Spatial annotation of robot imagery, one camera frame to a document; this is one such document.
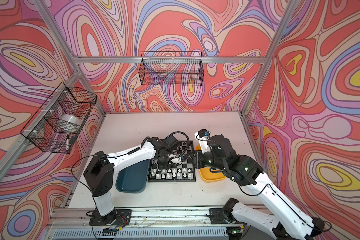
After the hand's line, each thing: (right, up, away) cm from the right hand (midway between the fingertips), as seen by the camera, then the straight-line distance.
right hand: (190, 159), depth 64 cm
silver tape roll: (-59, +18, +10) cm, 63 cm away
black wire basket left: (-67, +15, +10) cm, 69 cm away
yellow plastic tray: (+11, -14, +23) cm, 29 cm away
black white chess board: (-3, -11, +24) cm, 27 cm away
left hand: (-11, -7, +22) cm, 25 cm away
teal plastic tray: (-32, -17, +23) cm, 43 cm away
